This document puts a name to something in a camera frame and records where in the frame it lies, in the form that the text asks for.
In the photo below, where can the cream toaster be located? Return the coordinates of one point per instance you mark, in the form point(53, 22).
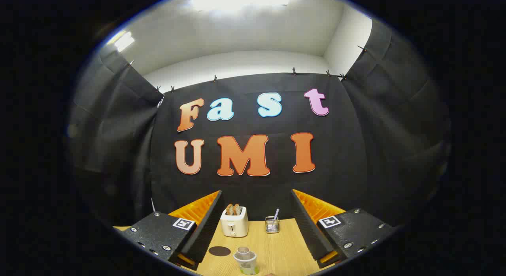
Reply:
point(234, 224)

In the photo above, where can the clear juice bottle white label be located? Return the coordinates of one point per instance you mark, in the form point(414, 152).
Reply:
point(246, 262)

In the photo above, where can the toast slice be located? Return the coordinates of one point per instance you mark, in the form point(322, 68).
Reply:
point(229, 209)
point(236, 209)

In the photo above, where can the wooden table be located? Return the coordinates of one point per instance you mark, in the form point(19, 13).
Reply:
point(276, 248)

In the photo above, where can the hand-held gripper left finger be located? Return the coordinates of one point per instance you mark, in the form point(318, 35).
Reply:
point(205, 232)

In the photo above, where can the black backdrop cloth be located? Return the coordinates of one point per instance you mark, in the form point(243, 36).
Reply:
point(355, 149)

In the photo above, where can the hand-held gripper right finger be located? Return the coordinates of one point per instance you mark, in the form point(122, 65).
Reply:
point(310, 232)

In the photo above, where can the dark brown round coaster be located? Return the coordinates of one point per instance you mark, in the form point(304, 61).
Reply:
point(219, 251)

